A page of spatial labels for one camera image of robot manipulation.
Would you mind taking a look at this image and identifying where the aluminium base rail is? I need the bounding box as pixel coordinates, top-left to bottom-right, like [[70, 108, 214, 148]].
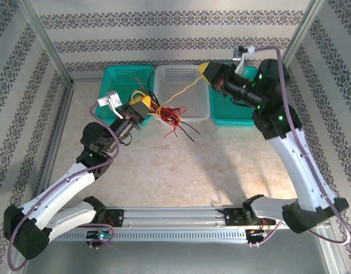
[[105, 207, 329, 229]]

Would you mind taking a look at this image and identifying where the teal plastic basket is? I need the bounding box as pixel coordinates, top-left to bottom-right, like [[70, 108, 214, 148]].
[[208, 66, 259, 128], [98, 65, 155, 127]]

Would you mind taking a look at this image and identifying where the perforated metal cable tray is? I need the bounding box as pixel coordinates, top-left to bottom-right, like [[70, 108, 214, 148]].
[[57, 227, 252, 243]]

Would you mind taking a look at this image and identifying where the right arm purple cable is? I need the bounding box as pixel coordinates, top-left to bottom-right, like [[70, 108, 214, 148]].
[[249, 45, 351, 249]]

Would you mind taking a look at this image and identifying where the grey metal sheet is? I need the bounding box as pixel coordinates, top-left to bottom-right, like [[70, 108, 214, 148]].
[[21, 239, 347, 274]]

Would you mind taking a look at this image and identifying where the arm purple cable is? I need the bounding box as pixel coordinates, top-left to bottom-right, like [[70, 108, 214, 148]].
[[6, 102, 122, 271], [249, 45, 351, 249]]

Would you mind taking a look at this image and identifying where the white plastic basket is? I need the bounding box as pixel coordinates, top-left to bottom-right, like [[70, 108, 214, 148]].
[[152, 65, 211, 124]]

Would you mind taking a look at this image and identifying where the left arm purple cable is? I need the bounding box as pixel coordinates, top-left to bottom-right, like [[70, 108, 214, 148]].
[[6, 102, 122, 271]]

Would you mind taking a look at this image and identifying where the aluminium frame post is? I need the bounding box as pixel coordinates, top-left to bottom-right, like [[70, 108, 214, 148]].
[[277, 0, 327, 68], [17, 0, 76, 88]]

